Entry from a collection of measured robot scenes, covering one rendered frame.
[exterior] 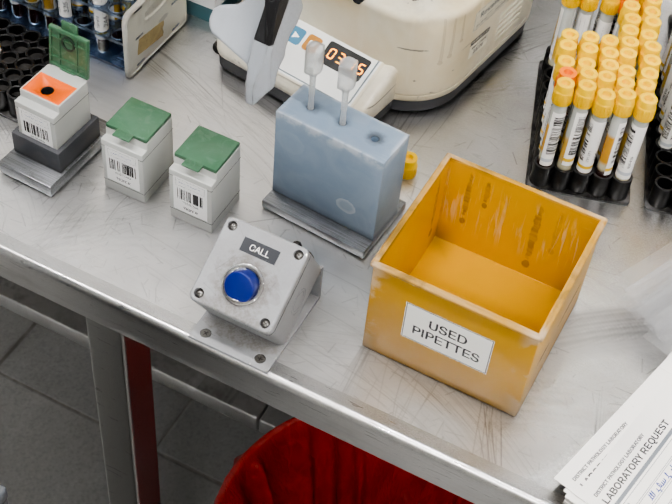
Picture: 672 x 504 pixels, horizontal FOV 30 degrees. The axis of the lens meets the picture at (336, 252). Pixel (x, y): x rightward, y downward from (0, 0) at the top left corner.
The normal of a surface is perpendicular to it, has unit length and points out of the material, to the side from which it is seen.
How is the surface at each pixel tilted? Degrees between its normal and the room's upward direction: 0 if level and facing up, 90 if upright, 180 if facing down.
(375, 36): 90
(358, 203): 90
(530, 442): 0
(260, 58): 77
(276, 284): 30
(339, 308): 0
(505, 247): 90
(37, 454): 0
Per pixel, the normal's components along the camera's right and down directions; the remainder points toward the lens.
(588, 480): 0.07, -0.66
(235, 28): -0.41, 0.16
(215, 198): 0.88, 0.39
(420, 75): 0.12, 0.75
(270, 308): -0.17, -0.24
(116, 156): -0.46, 0.65
